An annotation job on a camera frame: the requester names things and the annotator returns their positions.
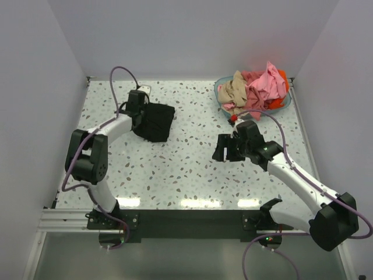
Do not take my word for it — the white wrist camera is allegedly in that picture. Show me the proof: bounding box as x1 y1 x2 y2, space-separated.
138 85 152 95
228 114 244 127

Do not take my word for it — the teal plastic laundry basket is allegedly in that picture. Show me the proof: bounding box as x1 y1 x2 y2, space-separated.
214 71 289 116

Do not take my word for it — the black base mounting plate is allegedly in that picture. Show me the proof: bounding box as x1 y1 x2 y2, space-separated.
85 209 292 245

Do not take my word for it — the beige t-shirt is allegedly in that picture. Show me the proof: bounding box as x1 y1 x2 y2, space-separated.
217 71 247 116

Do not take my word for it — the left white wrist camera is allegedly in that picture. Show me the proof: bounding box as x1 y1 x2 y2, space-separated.
138 85 152 95

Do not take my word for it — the orange t-shirt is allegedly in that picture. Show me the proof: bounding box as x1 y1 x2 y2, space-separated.
266 66 289 110

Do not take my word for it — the aluminium frame rail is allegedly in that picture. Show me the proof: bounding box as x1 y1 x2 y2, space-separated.
36 186 359 280

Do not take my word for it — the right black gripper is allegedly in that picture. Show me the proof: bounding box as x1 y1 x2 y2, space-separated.
212 134 251 162

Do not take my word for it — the light pink t-shirt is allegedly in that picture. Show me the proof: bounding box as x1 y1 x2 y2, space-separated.
222 103 236 111

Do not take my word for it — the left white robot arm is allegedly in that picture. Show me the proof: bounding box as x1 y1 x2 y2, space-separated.
61 86 151 229

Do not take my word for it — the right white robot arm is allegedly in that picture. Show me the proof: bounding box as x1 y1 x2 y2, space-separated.
212 121 359 251

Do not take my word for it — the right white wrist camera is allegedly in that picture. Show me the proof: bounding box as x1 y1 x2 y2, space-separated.
228 114 244 127

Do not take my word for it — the black t-shirt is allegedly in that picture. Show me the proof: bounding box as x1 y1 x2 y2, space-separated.
133 103 175 143

